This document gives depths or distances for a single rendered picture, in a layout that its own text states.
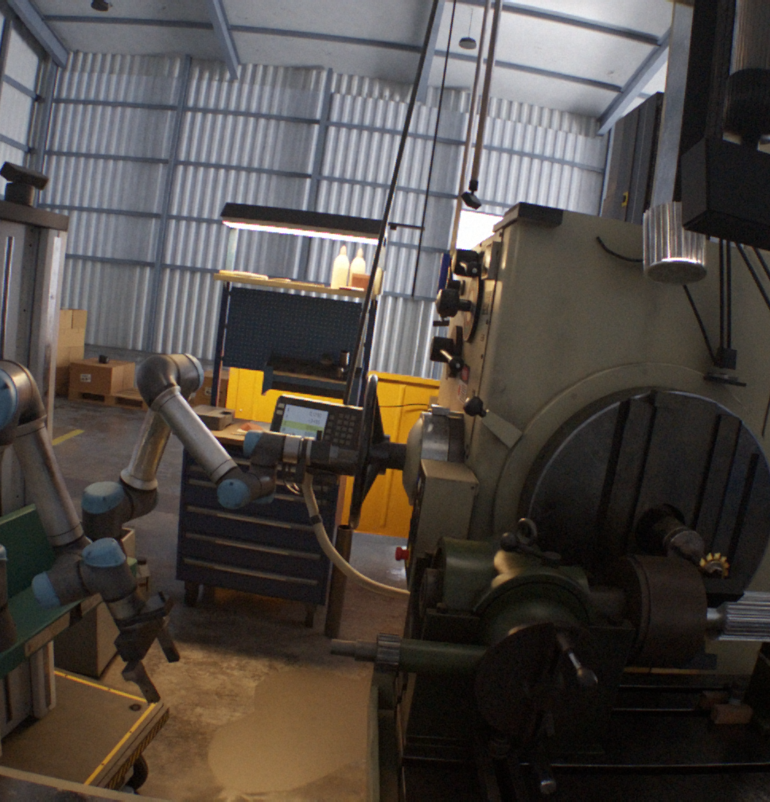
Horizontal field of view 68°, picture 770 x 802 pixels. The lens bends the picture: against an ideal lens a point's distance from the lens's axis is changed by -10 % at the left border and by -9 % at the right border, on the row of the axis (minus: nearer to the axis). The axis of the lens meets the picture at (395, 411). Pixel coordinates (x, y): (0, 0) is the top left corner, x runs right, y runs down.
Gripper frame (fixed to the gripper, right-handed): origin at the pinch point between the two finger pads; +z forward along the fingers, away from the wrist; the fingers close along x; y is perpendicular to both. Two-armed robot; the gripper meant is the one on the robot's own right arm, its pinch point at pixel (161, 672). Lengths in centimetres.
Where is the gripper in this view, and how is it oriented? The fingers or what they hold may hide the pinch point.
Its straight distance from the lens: 142.3
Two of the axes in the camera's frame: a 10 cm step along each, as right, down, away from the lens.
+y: -9.6, 2.5, 0.9
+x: -0.1, 2.8, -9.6
